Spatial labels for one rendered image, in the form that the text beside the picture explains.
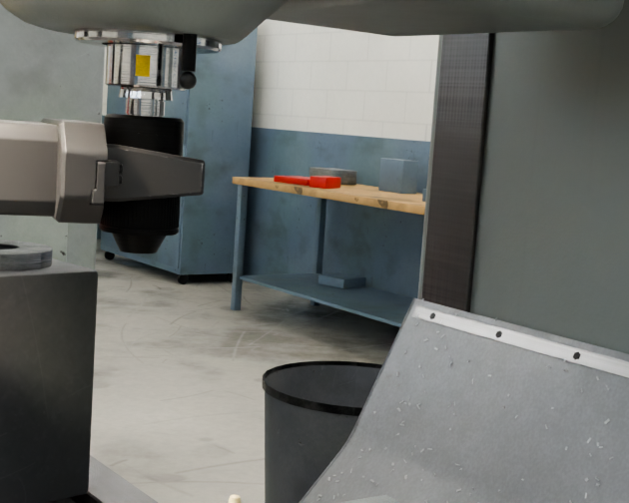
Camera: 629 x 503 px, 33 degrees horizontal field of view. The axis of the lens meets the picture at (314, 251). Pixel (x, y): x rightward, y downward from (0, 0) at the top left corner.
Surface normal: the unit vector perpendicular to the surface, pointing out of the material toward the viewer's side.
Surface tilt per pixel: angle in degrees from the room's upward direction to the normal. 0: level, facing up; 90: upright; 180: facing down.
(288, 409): 93
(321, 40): 90
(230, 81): 90
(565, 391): 63
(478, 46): 90
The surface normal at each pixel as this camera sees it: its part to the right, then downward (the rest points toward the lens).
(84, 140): 0.30, -0.60
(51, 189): 0.36, 0.14
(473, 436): -0.70, -0.43
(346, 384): 0.07, 0.06
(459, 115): -0.81, 0.01
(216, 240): 0.58, 0.14
